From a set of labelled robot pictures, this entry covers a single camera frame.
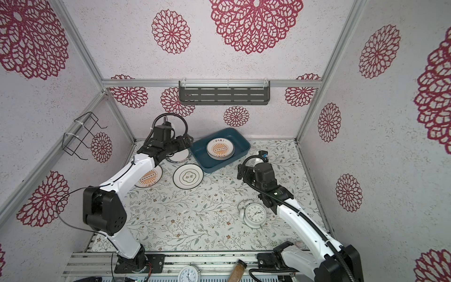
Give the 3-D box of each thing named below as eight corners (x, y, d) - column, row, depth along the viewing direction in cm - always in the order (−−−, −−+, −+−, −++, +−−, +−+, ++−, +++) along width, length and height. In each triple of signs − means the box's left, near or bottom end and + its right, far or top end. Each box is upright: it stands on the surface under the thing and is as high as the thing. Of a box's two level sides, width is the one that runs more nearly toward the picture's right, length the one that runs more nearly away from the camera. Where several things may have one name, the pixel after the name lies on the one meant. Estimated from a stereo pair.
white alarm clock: (238, 229, 85) (239, 225, 81) (237, 203, 94) (238, 199, 90) (266, 229, 85) (268, 225, 81) (262, 203, 94) (264, 199, 90)
